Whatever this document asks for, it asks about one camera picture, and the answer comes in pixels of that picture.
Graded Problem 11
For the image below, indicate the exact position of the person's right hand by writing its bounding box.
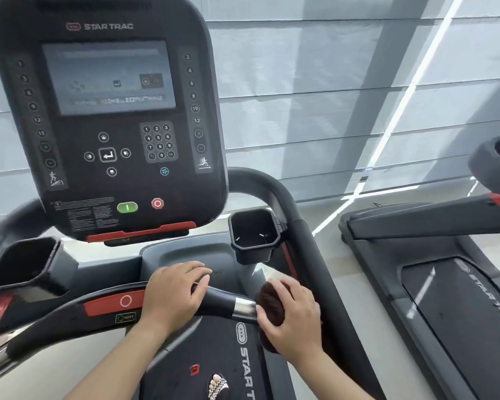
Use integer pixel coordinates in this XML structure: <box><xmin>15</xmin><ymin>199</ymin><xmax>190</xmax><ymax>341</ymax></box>
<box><xmin>254</xmin><ymin>278</ymin><xmax>324</xmax><ymax>365</ymax></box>

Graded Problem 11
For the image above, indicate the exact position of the person's left hand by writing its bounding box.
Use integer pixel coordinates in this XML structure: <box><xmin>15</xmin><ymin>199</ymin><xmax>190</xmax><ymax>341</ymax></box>
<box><xmin>139</xmin><ymin>261</ymin><xmax>213</xmax><ymax>336</ymax></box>

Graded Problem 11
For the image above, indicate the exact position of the dark brown cleaning cloth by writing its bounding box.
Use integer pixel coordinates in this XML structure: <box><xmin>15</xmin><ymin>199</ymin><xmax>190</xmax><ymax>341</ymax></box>
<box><xmin>254</xmin><ymin>280</ymin><xmax>292</xmax><ymax>354</ymax></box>

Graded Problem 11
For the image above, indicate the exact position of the black treadmill handrail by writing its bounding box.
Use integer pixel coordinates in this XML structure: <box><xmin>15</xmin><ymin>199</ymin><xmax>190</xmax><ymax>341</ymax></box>
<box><xmin>468</xmin><ymin>135</ymin><xmax>500</xmax><ymax>204</ymax></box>
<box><xmin>0</xmin><ymin>167</ymin><xmax>386</xmax><ymax>400</ymax></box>

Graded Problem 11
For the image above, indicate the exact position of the black cup holder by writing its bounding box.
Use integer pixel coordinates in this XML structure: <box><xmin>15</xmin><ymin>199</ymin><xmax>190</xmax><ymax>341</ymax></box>
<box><xmin>228</xmin><ymin>208</ymin><xmax>282</xmax><ymax>266</ymax></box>
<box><xmin>0</xmin><ymin>236</ymin><xmax>80</xmax><ymax>303</ymax></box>

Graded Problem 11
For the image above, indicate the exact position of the person's left foot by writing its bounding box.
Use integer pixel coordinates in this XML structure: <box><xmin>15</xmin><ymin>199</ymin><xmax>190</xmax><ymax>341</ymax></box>
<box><xmin>207</xmin><ymin>372</ymin><xmax>232</xmax><ymax>400</ymax></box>

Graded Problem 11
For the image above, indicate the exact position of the black treadmill console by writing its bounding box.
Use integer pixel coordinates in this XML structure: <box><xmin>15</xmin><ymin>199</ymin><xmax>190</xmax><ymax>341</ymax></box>
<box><xmin>0</xmin><ymin>0</ymin><xmax>229</xmax><ymax>246</ymax></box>

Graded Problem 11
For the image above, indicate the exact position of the black beaded sandal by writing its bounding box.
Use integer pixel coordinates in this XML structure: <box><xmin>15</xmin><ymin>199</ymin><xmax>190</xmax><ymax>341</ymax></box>
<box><xmin>207</xmin><ymin>377</ymin><xmax>232</xmax><ymax>400</ymax></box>

